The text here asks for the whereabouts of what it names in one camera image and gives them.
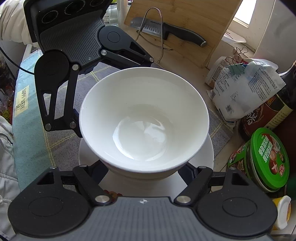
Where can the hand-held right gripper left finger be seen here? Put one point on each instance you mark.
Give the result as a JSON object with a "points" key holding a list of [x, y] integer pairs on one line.
{"points": [[93, 171]]}

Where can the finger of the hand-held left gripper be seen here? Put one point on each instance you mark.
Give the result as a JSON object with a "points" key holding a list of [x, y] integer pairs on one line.
{"points": [[129, 58], [71, 102]]}

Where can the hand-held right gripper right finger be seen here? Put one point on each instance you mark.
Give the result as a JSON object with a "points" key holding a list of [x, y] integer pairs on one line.
{"points": [[192, 172]]}

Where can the white floral plate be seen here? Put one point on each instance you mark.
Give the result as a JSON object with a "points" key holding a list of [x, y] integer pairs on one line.
{"points": [[201, 153]]}

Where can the white pink floral bowl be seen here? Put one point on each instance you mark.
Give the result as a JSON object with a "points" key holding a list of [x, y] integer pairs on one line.
{"points": [[143, 104]]}

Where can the person's left forearm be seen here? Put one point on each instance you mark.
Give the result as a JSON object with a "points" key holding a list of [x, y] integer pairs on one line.
{"points": [[11, 23]]}

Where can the grey checked cloth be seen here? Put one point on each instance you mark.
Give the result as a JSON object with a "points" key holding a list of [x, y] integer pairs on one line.
{"points": [[57, 143]]}

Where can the stack of clear plastic cups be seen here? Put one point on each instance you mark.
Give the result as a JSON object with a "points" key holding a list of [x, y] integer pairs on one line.
{"points": [[123, 9]]}

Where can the bamboo cutting board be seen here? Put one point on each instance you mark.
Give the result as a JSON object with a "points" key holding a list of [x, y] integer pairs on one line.
{"points": [[196, 20]]}

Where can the green lid sauce jar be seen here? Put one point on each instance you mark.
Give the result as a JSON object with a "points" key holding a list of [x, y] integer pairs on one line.
{"points": [[270, 157]]}

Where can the red white printed bag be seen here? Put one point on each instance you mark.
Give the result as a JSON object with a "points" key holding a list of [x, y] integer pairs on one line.
{"points": [[215, 71]]}

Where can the person's light grey jacket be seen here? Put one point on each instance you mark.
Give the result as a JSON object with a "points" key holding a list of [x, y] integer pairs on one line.
{"points": [[7, 173]]}

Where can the white blue printed bag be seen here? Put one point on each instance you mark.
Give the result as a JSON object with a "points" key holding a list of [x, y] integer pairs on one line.
{"points": [[242, 92]]}

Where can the yellow lid spice jar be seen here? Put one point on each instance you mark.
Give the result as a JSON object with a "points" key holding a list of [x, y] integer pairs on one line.
{"points": [[281, 213]]}

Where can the dark soy sauce bottle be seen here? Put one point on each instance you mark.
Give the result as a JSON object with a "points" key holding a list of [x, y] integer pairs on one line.
{"points": [[272, 111]]}

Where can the teal binder clip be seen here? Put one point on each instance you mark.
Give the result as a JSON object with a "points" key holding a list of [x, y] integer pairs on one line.
{"points": [[238, 69]]}

